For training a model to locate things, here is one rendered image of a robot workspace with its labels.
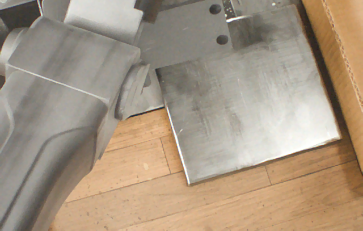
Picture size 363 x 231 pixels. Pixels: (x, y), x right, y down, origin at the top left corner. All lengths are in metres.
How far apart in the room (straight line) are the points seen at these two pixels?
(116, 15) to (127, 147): 0.31
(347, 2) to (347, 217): 0.24
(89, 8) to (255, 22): 0.34
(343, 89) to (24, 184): 0.47
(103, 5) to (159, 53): 0.10
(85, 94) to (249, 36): 0.41
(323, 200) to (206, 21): 0.29
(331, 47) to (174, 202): 0.23
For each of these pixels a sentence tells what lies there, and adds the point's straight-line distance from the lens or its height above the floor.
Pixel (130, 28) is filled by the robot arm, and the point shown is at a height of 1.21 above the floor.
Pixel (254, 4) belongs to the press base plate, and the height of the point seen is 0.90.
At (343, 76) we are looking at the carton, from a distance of 0.78.
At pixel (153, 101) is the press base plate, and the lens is 0.80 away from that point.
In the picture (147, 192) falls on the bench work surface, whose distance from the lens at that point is 0.78.
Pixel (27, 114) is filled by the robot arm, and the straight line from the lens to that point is 0.42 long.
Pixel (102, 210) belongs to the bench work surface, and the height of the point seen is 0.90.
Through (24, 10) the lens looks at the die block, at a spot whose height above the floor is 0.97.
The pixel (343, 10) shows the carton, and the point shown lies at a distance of 0.86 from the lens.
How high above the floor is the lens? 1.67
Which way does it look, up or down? 75 degrees down
